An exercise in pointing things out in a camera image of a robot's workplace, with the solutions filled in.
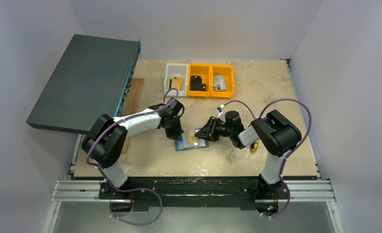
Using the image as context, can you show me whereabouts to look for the wooden board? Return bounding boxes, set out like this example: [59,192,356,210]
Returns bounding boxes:
[117,78,145,154]

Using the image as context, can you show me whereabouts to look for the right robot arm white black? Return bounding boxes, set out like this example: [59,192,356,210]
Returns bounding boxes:
[194,110,302,185]

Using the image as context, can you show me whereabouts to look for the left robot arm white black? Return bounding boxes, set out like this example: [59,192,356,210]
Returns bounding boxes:
[81,98,185,188]

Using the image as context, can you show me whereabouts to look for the dark grey network switch box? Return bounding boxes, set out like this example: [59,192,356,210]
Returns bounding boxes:
[26,34,141,134]

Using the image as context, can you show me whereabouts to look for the black cards in yellow bin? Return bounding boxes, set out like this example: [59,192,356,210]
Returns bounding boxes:
[189,75,207,92]

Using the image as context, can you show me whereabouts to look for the aluminium frame rail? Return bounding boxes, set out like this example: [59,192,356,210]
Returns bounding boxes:
[43,134,344,233]

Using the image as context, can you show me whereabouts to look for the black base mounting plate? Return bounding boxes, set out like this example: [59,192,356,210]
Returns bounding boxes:
[99,176,294,214]

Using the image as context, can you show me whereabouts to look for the white plastic bin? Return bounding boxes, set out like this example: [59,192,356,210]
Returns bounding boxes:
[164,63,189,97]

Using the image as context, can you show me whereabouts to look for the teal card holder wallet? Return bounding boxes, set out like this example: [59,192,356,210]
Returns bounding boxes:
[174,128,209,151]

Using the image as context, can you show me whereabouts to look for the silver cards in yellow bin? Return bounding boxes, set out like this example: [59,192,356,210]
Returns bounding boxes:
[213,75,227,92]

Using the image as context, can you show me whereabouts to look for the yellow handled screwdriver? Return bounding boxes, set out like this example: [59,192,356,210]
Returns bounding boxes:
[250,141,258,152]

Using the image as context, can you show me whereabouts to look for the yellow bin middle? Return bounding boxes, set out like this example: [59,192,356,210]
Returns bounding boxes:
[187,64,212,98]

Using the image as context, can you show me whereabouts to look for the gold credit card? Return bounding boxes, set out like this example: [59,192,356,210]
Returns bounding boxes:
[189,129,200,147]

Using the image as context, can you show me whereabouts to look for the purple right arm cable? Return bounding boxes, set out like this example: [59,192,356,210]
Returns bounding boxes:
[218,98,313,219]

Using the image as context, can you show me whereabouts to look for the yellow bin right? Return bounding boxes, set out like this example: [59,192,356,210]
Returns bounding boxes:
[209,65,235,99]

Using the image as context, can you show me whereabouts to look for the gold cards in white bin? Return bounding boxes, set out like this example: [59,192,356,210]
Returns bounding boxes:
[167,77,183,91]

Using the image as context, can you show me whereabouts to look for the yellow bin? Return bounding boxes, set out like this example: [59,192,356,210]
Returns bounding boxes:
[209,65,235,99]
[187,64,212,98]

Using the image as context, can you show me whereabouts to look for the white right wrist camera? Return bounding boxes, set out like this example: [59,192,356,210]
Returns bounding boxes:
[216,104,225,118]

